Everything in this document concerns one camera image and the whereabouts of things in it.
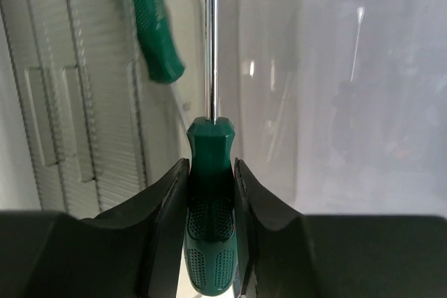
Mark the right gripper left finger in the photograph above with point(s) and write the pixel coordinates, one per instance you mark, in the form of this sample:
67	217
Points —
131	250

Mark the long green handle screwdriver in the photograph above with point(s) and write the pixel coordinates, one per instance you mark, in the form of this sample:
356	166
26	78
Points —
156	41

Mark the clear plastic drawer cabinet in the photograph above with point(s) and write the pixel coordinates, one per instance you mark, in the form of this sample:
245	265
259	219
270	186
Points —
339	106

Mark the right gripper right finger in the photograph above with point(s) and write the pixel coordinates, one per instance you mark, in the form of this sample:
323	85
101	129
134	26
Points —
283	253

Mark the short green handle screwdriver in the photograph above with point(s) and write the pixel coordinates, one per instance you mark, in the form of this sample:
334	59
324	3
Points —
210	241

